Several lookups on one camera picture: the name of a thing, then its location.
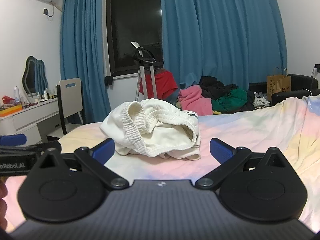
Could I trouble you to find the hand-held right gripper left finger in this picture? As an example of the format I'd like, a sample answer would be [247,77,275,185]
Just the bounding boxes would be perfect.
[32,138,130,190]

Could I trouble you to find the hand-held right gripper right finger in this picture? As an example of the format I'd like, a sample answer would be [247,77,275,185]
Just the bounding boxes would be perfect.
[194,137,292,190]

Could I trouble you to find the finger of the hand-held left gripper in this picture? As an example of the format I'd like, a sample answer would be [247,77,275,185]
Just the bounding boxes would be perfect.
[0,134,62,155]

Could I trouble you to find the white pants with striped band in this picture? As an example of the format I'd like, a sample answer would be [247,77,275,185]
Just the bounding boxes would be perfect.
[99,98,202,161]

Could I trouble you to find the person's left hand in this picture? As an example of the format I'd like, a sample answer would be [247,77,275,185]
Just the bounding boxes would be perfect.
[0,179,8,207]

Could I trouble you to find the orange box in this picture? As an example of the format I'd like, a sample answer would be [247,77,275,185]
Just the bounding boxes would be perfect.
[0,104,23,117]

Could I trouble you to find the white dresser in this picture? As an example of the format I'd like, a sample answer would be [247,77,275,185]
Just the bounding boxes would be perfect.
[0,97,60,135]

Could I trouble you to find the pastel bed blanket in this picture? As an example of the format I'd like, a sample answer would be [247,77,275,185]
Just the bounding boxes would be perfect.
[0,96,320,233]

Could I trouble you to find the green garment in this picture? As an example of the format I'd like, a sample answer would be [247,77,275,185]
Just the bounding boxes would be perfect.
[212,87,248,113]

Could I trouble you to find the pink garment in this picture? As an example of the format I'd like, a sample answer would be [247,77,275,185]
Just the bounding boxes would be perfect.
[178,85,213,117]

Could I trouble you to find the black garment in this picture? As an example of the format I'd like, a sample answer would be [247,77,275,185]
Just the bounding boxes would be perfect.
[199,76,239,100]

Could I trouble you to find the white chair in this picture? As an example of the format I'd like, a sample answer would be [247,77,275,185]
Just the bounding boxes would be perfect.
[46,78,85,140]

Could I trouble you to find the white patterned cloth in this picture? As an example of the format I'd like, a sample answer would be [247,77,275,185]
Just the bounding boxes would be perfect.
[252,92,270,108]

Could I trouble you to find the wavy framed mirror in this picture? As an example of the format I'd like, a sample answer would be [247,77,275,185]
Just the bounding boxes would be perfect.
[22,56,48,96]

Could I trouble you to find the blue garment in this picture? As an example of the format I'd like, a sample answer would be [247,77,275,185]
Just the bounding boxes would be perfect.
[160,90,180,105]

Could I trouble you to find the brown paper bag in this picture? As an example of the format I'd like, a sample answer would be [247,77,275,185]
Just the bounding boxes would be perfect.
[267,67,291,100]

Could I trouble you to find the red garment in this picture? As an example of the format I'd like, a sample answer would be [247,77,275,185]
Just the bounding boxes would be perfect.
[139,70,179,99]

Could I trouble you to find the narrow blue curtain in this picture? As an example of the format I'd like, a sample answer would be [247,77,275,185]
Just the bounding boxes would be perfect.
[60,0,112,125]

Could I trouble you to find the garment steamer stand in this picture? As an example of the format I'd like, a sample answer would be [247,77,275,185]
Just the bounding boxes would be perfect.
[130,42,158,100]

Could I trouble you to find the black sofa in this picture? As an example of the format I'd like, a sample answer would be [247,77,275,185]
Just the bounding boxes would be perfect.
[249,74,319,107]

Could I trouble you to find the wide blue curtain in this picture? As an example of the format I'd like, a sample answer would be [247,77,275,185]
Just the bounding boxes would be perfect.
[159,0,287,98]

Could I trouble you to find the dark window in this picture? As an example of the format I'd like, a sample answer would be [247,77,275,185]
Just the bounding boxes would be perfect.
[102,0,164,77]

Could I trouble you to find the black wall plug with cable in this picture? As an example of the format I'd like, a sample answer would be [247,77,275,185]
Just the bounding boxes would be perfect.
[43,1,63,17]

